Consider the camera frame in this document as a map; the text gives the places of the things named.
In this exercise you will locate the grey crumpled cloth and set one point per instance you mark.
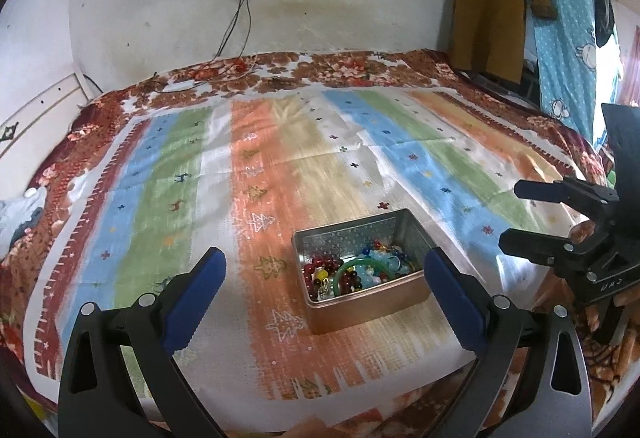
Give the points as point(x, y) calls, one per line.
point(15, 218)

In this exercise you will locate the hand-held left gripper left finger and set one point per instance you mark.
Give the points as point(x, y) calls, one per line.
point(200, 288)

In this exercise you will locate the silver metal tin box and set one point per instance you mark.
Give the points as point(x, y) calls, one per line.
point(370, 313)

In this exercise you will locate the blue dotted printed sheet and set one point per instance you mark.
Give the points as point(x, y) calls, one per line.
point(565, 18)

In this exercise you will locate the striped patterned mat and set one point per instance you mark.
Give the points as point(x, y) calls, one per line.
point(165, 198)

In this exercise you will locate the pink curtain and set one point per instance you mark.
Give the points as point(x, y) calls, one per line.
point(631, 68)

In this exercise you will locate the green jade bangle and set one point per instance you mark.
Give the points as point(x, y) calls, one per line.
point(365, 263)

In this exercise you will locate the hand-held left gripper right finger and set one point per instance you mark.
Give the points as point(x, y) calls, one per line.
point(450, 288)

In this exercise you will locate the dark bedside furniture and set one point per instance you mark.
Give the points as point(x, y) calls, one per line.
point(505, 86)

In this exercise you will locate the white wooden headboard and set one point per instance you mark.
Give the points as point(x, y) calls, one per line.
point(40, 108)

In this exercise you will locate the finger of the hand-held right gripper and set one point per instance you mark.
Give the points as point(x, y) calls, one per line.
point(540, 190)
point(525, 243)

